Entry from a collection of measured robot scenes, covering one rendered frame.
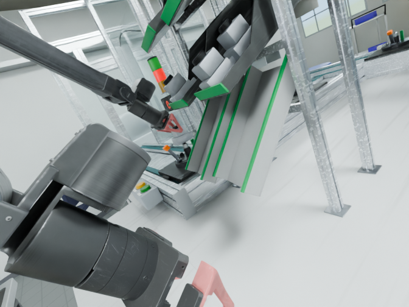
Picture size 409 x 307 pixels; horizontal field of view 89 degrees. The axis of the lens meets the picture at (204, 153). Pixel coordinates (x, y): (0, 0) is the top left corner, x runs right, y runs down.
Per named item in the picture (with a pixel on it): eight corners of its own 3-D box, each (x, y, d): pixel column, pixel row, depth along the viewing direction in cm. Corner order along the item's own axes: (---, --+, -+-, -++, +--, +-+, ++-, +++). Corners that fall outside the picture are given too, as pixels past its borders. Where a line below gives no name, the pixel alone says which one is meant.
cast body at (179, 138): (178, 145, 80) (170, 128, 78) (174, 145, 83) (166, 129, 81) (196, 136, 83) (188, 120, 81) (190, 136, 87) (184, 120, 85)
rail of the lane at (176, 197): (186, 220, 67) (171, 192, 64) (128, 179, 143) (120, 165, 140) (199, 210, 69) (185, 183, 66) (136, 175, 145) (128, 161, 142)
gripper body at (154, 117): (160, 115, 83) (143, 105, 80) (170, 111, 74) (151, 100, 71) (154, 129, 82) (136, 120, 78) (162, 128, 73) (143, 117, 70)
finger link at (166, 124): (180, 124, 85) (160, 112, 80) (188, 122, 79) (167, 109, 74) (173, 139, 84) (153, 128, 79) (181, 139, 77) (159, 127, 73)
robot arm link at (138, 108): (122, 111, 73) (126, 106, 69) (131, 94, 75) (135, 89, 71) (140, 120, 77) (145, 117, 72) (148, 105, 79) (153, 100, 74)
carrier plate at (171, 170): (182, 184, 71) (180, 178, 71) (159, 175, 92) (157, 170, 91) (232, 150, 82) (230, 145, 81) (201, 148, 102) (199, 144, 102)
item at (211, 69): (218, 94, 39) (190, 66, 36) (209, 96, 43) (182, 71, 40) (243, 60, 40) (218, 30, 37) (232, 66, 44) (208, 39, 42)
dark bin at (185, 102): (188, 106, 48) (163, 83, 45) (174, 110, 60) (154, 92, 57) (257, 19, 52) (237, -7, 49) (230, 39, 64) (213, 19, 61)
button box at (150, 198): (148, 211, 76) (139, 197, 74) (134, 197, 94) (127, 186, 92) (164, 199, 79) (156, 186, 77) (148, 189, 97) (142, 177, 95)
